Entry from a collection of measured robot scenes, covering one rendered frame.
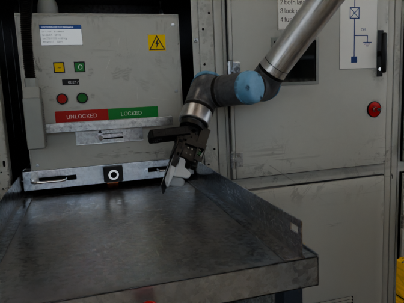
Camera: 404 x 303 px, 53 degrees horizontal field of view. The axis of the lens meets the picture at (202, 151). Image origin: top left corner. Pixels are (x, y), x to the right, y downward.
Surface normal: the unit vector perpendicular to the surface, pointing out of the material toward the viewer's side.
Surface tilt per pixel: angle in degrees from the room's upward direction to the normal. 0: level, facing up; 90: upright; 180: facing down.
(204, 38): 90
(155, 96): 90
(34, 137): 90
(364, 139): 90
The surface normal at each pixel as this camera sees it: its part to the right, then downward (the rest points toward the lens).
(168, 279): -0.04, -0.99
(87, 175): 0.28, 0.13
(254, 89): 0.77, -0.01
